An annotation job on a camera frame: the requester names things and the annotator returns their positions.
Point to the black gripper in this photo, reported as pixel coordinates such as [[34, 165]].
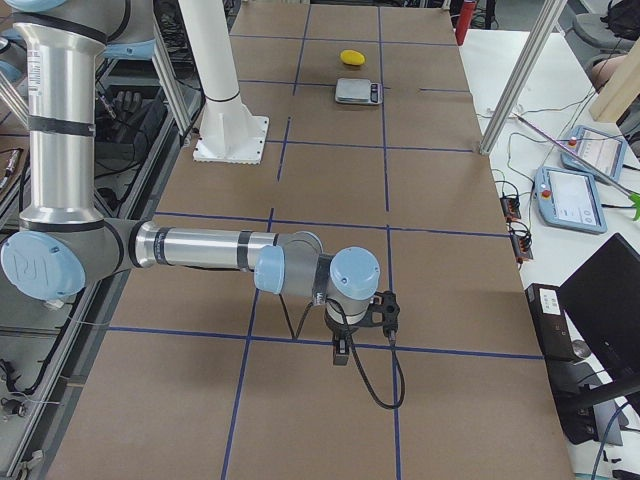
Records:
[[341, 331]]

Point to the orange circuit board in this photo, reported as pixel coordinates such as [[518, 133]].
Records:
[[521, 240], [510, 205]]

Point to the wooden beam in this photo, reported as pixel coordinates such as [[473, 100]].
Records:
[[617, 79]]

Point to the far blue teach pendant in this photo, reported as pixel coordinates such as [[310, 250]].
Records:
[[603, 150]]

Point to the near orange circuit board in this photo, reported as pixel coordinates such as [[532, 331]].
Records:
[[521, 240]]

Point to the aluminium frame post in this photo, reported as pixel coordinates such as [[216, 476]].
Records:
[[524, 65]]

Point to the red fire extinguisher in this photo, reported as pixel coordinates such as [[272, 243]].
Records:
[[464, 20]]

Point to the black desktop computer box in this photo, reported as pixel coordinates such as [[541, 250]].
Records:
[[583, 403]]

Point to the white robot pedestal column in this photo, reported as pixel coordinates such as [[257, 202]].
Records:
[[228, 131]]

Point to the silver digital kitchen scale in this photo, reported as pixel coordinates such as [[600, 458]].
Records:
[[358, 92]]

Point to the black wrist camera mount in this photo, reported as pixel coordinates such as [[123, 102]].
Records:
[[383, 312]]

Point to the blue teach pendant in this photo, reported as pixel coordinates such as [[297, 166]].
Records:
[[603, 150], [569, 199]]

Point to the far orange circuit board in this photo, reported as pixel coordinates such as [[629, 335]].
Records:
[[510, 205]]

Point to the black computer monitor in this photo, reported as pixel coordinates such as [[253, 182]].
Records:
[[602, 300]]

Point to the black equipment under frame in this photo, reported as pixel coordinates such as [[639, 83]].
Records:
[[127, 124]]

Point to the yellow mango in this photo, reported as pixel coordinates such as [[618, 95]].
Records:
[[352, 58]]

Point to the grey rod with green clip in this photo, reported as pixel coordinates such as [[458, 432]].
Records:
[[630, 194]]

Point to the near blue teach pendant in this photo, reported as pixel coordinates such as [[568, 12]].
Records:
[[569, 199]]

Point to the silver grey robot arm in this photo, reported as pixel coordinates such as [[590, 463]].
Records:
[[64, 243]]

